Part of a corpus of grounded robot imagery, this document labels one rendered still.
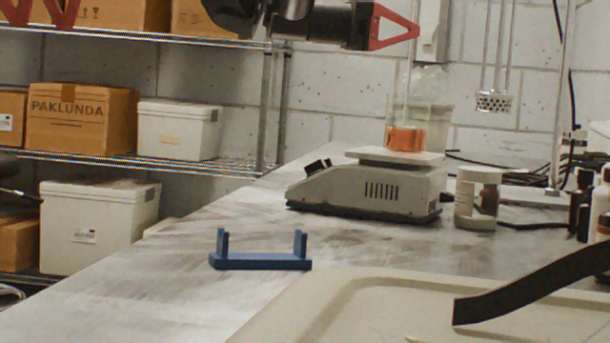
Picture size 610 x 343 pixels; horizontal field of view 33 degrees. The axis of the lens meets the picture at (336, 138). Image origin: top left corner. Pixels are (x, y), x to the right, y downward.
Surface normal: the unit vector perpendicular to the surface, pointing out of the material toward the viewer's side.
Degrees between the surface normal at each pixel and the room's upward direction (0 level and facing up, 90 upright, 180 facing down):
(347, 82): 90
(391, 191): 90
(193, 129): 92
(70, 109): 89
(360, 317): 1
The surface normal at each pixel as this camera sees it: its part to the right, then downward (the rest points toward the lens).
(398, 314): 0.09, -0.99
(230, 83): -0.13, 0.07
